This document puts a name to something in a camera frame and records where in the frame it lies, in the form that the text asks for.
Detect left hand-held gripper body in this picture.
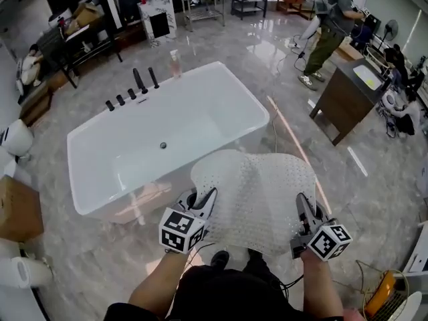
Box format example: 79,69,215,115
158,207,211,255

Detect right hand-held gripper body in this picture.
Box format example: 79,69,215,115
289,224,354,263

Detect white dotted bath mat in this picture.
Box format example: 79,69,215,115
189,148,318,257

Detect person's right forearm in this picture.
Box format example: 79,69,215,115
300,249,346,319

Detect person's left forearm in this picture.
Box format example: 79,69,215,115
128,248,195,316

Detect person's left black shoe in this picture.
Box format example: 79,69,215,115
210,250,231,270

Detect person's black trousers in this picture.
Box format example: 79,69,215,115
242,247,285,280

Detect white bathtub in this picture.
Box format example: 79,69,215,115
66,61,271,225

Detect person's black t-shirt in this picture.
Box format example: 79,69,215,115
103,267,345,321

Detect dark wooden vanity cabinet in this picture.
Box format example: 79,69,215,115
309,57,392,146

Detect black hand shower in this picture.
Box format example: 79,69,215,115
148,66,161,90

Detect black bathtub spout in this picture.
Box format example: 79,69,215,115
132,68,149,94

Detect pink pump bottle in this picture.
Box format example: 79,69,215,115
169,49,183,80

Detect white round robot device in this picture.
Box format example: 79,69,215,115
381,91,399,109

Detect white vanity basin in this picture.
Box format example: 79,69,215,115
352,64,384,92

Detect brown cardboard box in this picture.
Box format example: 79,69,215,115
0,175,44,242

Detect wooden platform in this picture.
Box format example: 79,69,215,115
18,80,54,127

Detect white handheld vacuum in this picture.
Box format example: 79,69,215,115
298,14,322,42

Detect marble pattern cabinet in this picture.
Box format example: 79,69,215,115
138,0,177,49

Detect black standing fan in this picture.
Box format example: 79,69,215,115
381,19,400,51

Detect large black metal table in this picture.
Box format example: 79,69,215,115
35,13,124,89

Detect open cardboard box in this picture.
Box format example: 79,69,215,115
64,1,105,35

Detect white round appliance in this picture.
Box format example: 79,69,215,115
48,7,73,29

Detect black vacuum cable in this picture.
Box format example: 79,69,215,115
288,33,312,72

